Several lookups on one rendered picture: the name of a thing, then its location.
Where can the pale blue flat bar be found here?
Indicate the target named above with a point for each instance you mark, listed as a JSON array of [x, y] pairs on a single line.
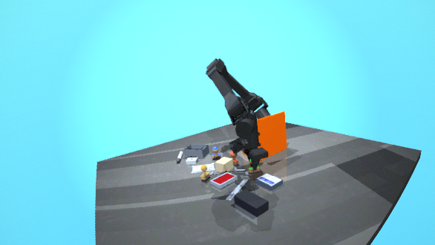
[[236, 190]]

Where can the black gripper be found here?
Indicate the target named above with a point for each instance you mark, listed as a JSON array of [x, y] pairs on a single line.
[[254, 153]]

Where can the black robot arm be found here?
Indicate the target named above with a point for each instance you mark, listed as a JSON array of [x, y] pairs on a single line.
[[239, 108]]

